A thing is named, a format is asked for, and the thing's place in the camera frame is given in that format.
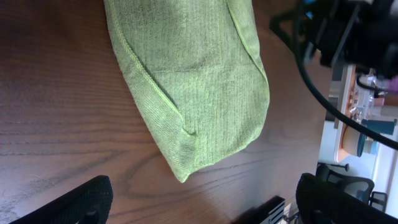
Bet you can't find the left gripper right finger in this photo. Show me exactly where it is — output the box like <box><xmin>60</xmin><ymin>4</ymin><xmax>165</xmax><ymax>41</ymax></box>
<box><xmin>296</xmin><ymin>173</ymin><xmax>397</xmax><ymax>224</ymax></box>

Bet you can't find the background desk with clutter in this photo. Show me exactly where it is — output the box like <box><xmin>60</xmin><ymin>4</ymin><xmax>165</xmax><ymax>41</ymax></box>
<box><xmin>324</xmin><ymin>63</ymin><xmax>398</xmax><ymax>164</ymax></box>

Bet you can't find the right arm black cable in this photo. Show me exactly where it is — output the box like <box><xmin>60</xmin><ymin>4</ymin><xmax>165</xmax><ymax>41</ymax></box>
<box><xmin>293</xmin><ymin>0</ymin><xmax>398</xmax><ymax>151</ymax></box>

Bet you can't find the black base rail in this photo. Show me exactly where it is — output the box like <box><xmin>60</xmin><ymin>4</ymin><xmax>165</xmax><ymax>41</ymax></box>
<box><xmin>232</xmin><ymin>196</ymin><xmax>299</xmax><ymax>224</ymax></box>

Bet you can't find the green microfiber cloth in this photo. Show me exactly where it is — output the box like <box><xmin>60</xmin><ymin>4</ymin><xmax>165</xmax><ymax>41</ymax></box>
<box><xmin>104</xmin><ymin>0</ymin><xmax>270</xmax><ymax>182</ymax></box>

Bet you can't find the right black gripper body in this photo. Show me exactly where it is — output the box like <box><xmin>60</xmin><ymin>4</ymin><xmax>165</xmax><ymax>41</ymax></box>
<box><xmin>269</xmin><ymin>0</ymin><xmax>398</xmax><ymax>78</ymax></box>

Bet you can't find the black office chair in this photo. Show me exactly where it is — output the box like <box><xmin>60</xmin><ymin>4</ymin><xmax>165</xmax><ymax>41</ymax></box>
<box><xmin>315</xmin><ymin>162</ymin><xmax>388</xmax><ymax>213</ymax></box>

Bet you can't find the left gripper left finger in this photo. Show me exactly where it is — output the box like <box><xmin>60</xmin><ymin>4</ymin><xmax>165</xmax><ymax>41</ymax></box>
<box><xmin>10</xmin><ymin>175</ymin><xmax>113</xmax><ymax>224</ymax></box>

